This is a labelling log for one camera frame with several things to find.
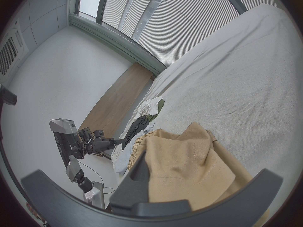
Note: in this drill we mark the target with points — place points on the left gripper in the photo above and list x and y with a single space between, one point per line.
103 145

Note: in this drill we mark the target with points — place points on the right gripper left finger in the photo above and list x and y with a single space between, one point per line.
127 188

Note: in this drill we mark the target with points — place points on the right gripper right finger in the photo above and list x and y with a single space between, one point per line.
170 206

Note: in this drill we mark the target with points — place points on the tan shorts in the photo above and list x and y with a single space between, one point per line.
189 162

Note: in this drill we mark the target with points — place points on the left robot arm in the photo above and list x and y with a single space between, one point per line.
64 145

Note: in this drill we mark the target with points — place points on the bed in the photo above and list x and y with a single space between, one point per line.
236 79

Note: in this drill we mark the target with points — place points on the pale grey garment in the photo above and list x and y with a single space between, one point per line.
122 157

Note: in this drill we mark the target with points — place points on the black garment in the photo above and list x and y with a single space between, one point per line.
136 129

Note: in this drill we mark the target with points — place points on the cream white garment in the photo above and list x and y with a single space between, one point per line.
149 106

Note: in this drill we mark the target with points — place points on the green garment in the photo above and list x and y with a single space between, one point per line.
161 104

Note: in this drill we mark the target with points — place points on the grey-green curtain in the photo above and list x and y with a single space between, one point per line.
118 44

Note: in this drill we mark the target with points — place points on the white ceiling air conditioner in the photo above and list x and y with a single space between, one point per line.
11 53

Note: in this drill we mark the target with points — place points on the window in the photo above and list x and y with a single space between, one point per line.
177 20

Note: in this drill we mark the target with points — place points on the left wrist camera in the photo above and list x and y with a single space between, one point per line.
99 133

